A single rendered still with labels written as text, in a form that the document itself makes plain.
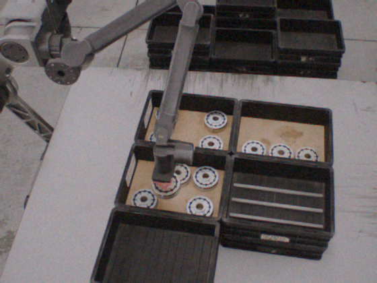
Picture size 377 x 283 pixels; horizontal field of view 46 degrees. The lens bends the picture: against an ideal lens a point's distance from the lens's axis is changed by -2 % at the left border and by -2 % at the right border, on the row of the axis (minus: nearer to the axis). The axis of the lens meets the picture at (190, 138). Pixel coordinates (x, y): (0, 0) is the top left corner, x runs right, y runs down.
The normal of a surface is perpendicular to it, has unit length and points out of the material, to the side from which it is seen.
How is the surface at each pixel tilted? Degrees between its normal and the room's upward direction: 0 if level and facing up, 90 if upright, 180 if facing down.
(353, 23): 0
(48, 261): 0
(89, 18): 0
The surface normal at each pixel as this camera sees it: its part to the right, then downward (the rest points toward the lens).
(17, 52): -0.11, 0.79
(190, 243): -0.04, -0.62
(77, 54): -0.11, 0.21
